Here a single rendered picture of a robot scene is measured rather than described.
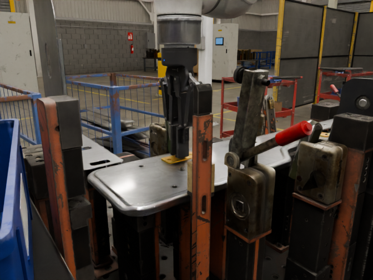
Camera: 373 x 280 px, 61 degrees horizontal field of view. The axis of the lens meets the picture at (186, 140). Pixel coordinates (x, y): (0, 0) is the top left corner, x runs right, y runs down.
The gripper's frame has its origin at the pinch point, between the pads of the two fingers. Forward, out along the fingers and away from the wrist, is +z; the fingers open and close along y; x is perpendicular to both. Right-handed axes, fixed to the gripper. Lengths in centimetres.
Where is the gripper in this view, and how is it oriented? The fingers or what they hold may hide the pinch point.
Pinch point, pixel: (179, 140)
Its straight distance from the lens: 70.9
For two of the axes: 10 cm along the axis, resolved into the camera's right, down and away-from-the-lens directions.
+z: 0.0, 9.6, 2.8
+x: -8.1, 1.6, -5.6
